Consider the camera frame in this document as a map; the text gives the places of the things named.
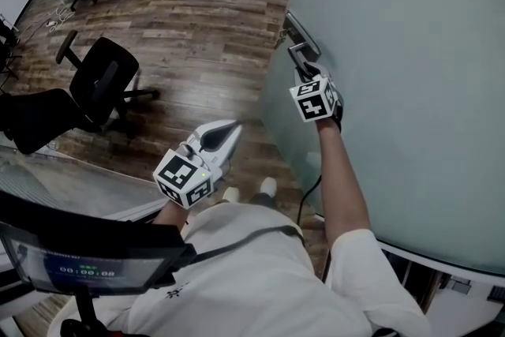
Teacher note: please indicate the person's white shirt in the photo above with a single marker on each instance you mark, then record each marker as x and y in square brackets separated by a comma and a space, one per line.
[244, 280]

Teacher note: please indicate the frosted glass door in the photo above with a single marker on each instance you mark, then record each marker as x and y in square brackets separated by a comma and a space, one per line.
[402, 83]

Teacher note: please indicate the person's white shoe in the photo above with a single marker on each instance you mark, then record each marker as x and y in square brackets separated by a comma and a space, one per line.
[231, 195]
[269, 185]

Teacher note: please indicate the person's right forearm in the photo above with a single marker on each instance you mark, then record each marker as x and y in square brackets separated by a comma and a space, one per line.
[343, 185]

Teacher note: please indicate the person's left forearm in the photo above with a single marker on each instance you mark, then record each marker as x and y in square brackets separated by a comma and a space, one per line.
[169, 215]

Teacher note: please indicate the black office chair with headrest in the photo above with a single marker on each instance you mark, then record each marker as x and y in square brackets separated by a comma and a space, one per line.
[98, 83]

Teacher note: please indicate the glass partition panel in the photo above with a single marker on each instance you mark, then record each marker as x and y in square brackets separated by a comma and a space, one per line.
[79, 181]

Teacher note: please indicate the black stand legs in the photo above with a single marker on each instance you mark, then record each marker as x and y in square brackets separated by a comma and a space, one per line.
[7, 51]

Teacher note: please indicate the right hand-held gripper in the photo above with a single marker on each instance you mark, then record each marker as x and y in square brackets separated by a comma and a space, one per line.
[315, 102]

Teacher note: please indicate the black chest-mounted screen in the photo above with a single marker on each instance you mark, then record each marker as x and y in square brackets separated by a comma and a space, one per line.
[90, 248]

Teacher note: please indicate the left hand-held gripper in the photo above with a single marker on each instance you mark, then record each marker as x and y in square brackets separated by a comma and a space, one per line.
[182, 177]

